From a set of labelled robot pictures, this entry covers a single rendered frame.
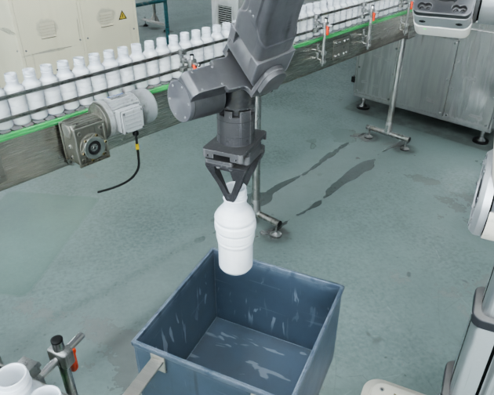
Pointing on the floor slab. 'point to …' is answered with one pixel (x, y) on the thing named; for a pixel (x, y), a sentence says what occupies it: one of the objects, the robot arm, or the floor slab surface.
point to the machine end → (441, 76)
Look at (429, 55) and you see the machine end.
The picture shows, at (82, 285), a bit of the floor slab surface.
